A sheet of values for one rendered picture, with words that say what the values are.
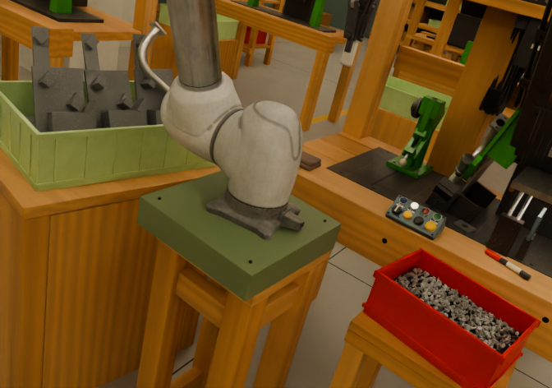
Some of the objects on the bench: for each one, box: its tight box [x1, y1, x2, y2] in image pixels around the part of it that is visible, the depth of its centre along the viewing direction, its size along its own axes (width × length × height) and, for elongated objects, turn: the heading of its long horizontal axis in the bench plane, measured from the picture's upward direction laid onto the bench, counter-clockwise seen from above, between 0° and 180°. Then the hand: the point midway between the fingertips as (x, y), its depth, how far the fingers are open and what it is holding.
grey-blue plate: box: [515, 207, 547, 261], centre depth 143 cm, size 10×2×14 cm, turn 118°
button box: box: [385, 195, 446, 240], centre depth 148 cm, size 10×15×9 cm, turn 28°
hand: (349, 52), depth 137 cm, fingers closed
